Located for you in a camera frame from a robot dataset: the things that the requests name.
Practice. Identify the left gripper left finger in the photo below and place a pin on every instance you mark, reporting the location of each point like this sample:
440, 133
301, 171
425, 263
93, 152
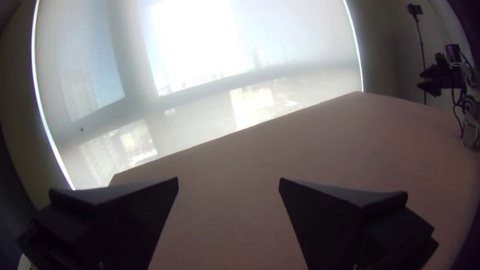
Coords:
108, 225

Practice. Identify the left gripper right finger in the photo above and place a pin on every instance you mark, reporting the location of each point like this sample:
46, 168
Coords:
337, 228

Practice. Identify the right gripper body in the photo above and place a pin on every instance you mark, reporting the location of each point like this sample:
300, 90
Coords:
450, 75

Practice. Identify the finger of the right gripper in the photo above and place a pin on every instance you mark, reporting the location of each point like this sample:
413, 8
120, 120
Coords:
431, 88
430, 72

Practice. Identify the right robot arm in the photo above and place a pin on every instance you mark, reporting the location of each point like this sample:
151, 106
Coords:
471, 127

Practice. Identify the black camera stand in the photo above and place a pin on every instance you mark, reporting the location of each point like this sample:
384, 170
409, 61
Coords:
420, 45

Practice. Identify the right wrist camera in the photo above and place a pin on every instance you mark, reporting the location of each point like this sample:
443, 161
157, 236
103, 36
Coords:
452, 54

